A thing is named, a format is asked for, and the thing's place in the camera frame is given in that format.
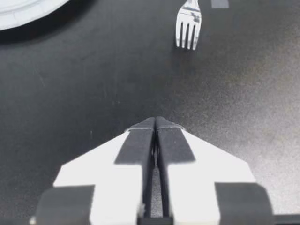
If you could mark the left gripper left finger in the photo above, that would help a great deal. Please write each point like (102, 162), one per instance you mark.
(112, 187)

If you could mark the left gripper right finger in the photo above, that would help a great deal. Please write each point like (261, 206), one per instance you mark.
(197, 187)

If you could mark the white plate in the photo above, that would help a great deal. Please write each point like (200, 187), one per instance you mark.
(25, 12)

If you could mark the silver metal fork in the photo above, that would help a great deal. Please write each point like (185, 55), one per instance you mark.
(188, 25)

